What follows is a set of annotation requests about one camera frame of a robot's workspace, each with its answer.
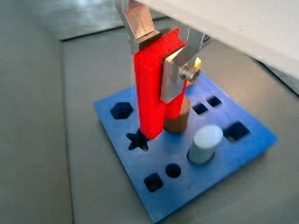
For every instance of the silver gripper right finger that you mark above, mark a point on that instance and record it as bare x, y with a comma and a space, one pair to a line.
179, 67

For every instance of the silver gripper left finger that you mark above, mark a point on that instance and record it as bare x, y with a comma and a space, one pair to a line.
139, 25

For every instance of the red square-circle object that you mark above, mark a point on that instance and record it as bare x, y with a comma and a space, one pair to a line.
148, 61

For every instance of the yellow foam block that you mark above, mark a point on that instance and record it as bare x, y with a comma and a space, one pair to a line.
198, 63

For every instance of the brown cylinder peg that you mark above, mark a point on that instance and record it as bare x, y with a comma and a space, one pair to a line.
178, 125

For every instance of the light blue cylinder peg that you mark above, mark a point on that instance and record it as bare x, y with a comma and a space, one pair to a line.
206, 141

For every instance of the blue foam shape-sorter block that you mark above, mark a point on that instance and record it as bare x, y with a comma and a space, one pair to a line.
167, 180

